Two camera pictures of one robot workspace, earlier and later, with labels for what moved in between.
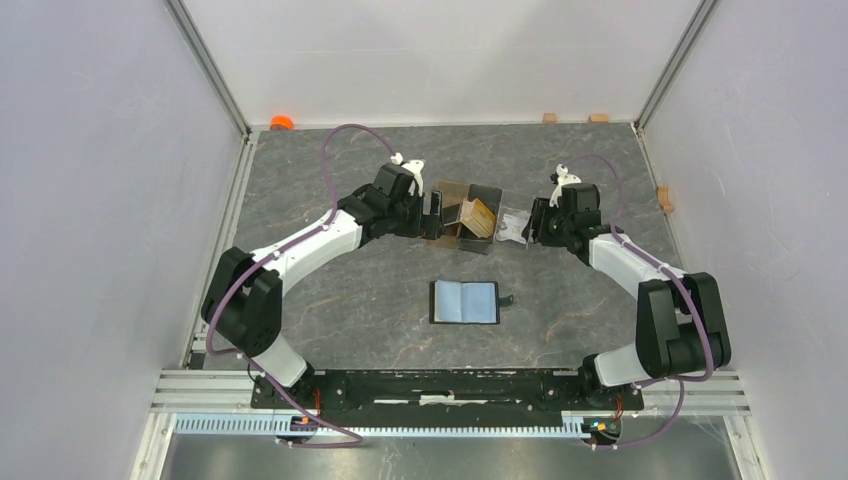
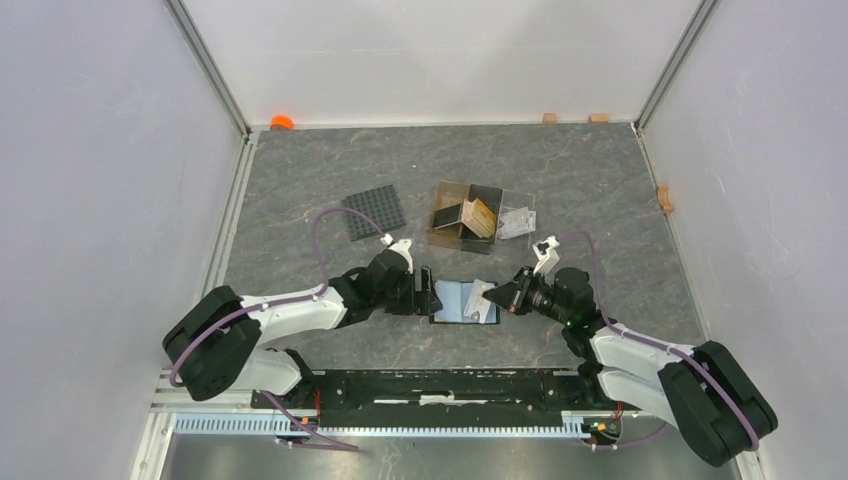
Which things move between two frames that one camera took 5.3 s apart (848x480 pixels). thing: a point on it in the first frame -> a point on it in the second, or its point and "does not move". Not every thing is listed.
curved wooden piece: (664, 200) does not move
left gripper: (414, 229) -> (429, 300)
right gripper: (536, 228) -> (513, 295)
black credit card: (451, 214) does not move
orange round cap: (281, 123) does not move
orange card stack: (477, 217) does not move
